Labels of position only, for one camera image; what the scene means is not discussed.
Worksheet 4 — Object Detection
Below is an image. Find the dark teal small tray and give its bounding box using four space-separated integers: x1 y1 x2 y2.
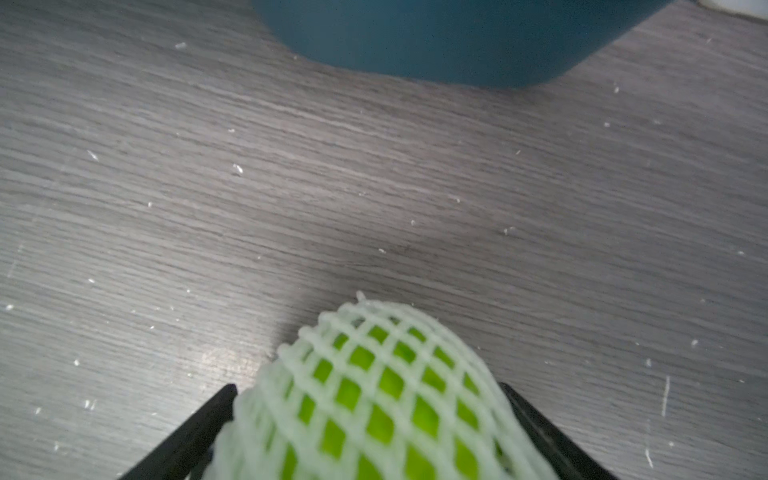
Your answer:
254 0 666 88

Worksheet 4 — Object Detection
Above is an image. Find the white foam net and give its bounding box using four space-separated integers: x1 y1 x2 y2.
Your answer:
203 297 556 479

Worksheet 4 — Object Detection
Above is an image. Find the green custard apple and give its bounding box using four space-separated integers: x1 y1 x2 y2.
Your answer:
267 314 516 479

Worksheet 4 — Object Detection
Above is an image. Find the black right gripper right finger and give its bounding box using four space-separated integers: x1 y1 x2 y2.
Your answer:
499 382 617 480

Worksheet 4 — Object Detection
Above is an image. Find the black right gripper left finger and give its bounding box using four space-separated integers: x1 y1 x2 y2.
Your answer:
121 384 238 480

